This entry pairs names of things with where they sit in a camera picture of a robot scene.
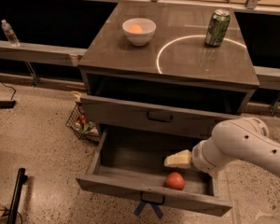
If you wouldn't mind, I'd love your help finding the clear plastic water bottle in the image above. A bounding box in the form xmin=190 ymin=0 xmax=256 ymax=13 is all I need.
xmin=1 ymin=20 xmax=20 ymax=47

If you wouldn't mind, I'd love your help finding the black metal stand post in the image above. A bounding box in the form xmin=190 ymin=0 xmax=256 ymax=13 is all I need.
xmin=7 ymin=168 xmax=28 ymax=224

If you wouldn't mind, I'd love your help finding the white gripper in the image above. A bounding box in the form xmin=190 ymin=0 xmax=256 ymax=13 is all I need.
xmin=164 ymin=139 xmax=221 ymax=176

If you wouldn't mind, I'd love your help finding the black wire basket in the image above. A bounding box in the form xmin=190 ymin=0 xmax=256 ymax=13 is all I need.
xmin=65 ymin=103 xmax=100 ymax=142

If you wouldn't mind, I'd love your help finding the green soda can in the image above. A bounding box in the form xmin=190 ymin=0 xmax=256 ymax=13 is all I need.
xmin=205 ymin=8 xmax=231 ymax=47

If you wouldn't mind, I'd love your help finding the red apple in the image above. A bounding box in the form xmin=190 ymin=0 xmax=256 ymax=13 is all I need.
xmin=165 ymin=172 xmax=185 ymax=190

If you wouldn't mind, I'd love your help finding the grey drawer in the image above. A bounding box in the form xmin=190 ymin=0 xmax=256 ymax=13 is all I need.
xmin=77 ymin=126 xmax=232 ymax=217
xmin=80 ymin=95 xmax=238 ymax=139

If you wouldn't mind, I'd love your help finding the grey middle drawer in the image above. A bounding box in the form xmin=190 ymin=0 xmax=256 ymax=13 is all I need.
xmin=77 ymin=126 xmax=232 ymax=217

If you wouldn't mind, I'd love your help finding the white ceramic bowl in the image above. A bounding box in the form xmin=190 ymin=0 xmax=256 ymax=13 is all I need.
xmin=122 ymin=18 xmax=157 ymax=46

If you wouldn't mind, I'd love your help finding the black power adapter with cable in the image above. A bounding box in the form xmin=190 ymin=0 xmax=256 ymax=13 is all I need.
xmin=0 ymin=79 xmax=16 ymax=109

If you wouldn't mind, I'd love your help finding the grey top drawer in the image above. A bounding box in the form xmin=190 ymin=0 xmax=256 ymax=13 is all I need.
xmin=80 ymin=95 xmax=238 ymax=139

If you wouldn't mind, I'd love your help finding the grey wooden drawer cabinet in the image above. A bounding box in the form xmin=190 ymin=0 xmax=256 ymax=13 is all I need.
xmin=77 ymin=1 xmax=260 ymax=147

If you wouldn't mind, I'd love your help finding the grey metal rail shelf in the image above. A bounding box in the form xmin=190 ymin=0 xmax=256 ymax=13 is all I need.
xmin=0 ymin=40 xmax=87 ymax=66

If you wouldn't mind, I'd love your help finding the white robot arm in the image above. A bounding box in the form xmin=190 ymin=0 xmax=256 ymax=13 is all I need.
xmin=164 ymin=118 xmax=280 ymax=177

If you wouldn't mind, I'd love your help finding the orange fruit in bowl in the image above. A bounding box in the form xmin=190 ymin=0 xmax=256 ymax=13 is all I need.
xmin=128 ymin=24 xmax=143 ymax=34

